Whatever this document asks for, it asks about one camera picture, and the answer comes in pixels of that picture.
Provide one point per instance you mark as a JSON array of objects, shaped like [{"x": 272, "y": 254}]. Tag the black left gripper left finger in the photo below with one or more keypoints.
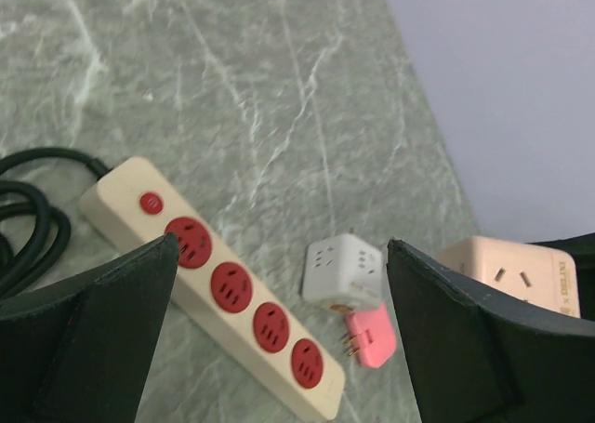
[{"x": 80, "y": 350}]

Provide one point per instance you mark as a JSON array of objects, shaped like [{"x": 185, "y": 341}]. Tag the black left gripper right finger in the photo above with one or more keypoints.
[{"x": 476, "y": 354}]

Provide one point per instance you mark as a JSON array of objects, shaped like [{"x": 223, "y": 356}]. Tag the pink cube socket adapter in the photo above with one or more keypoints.
[{"x": 539, "y": 275}]

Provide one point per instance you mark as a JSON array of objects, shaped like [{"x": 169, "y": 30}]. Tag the beige power strip red sockets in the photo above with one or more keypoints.
[{"x": 134, "y": 204}]

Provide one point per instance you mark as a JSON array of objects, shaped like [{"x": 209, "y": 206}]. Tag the pink flat plug adapter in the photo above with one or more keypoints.
[{"x": 371, "y": 336}]

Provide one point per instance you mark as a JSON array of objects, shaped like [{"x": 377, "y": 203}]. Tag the white cube socket adapter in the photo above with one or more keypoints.
[{"x": 343, "y": 273}]

